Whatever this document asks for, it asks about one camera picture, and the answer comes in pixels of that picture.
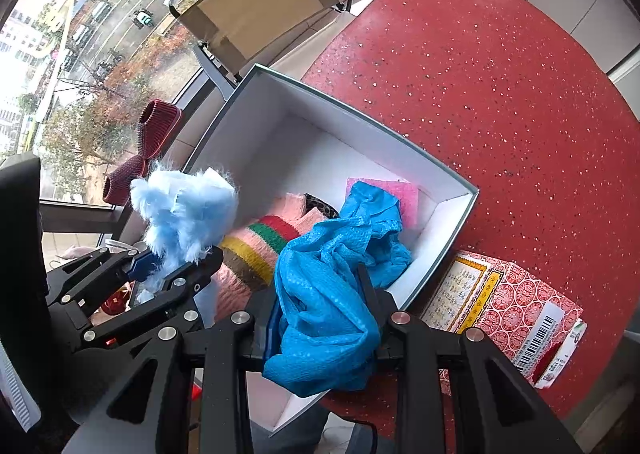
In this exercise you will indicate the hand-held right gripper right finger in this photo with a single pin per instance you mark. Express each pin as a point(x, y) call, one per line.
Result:
point(392, 339)

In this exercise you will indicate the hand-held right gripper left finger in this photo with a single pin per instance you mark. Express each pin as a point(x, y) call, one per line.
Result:
point(257, 334)

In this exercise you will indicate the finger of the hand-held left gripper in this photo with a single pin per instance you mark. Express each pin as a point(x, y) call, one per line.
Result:
point(142, 266)
point(195, 274)

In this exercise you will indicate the light blue fluffy cloth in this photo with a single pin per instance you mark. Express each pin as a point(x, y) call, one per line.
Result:
point(190, 214)

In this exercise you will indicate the rainbow striped pink sock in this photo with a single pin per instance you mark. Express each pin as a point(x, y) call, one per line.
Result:
point(255, 244)

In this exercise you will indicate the blue shoe cover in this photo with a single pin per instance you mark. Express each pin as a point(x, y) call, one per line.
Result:
point(320, 294)

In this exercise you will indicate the large pink sponge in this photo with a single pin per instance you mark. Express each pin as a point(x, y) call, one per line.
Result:
point(410, 204)

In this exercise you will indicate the leopard print cloth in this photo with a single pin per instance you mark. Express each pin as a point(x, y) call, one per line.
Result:
point(322, 208)

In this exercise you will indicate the white box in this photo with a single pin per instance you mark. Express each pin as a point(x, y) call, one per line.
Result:
point(310, 143)

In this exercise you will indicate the red printed bag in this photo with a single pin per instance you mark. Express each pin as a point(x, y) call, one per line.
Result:
point(115, 304)

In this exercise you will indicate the red patterned paper pack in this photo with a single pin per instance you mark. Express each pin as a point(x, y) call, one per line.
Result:
point(500, 294)

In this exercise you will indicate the dark red knitted sock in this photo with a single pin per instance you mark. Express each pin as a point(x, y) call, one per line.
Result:
point(150, 133)

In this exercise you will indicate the large glass window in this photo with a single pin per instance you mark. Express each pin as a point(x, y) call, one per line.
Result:
point(100, 83)

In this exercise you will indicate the folding chair with cardboard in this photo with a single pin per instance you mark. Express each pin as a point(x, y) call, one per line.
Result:
point(250, 8)

